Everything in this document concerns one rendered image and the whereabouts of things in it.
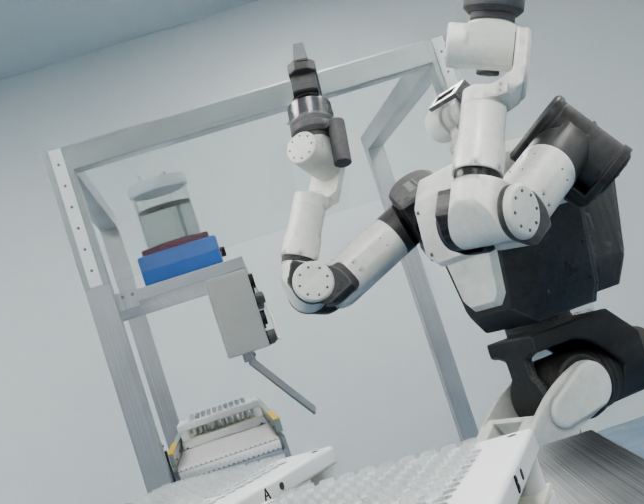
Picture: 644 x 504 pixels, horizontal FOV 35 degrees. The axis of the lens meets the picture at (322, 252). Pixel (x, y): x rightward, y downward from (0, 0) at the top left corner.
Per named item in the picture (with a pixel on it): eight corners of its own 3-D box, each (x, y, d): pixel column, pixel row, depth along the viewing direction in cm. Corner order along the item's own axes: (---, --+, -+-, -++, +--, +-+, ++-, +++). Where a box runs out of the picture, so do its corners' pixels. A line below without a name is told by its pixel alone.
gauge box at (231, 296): (270, 345, 252) (245, 267, 253) (229, 359, 251) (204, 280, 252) (266, 346, 274) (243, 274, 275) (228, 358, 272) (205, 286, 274)
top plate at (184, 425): (261, 405, 297) (258, 399, 297) (178, 433, 293) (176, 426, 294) (257, 402, 321) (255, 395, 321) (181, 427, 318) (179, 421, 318)
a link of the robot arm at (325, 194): (321, 155, 209) (310, 218, 206) (298, 138, 202) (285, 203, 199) (349, 154, 206) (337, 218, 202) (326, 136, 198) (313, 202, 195)
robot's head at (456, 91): (471, 119, 186) (441, 90, 185) (499, 104, 179) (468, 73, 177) (454, 143, 184) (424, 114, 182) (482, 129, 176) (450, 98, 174)
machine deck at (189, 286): (246, 271, 253) (241, 256, 253) (96, 319, 248) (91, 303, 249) (240, 287, 314) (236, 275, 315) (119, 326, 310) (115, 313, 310)
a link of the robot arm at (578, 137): (569, 216, 160) (600, 171, 169) (601, 180, 153) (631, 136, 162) (508, 170, 161) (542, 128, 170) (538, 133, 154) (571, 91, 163)
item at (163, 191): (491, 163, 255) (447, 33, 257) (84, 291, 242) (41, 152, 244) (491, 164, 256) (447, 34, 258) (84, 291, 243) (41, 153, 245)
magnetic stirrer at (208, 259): (229, 260, 256) (218, 226, 257) (145, 287, 253) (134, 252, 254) (228, 267, 276) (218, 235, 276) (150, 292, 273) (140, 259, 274)
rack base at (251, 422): (266, 422, 296) (263, 414, 296) (183, 450, 293) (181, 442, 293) (262, 417, 320) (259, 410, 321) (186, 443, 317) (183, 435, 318)
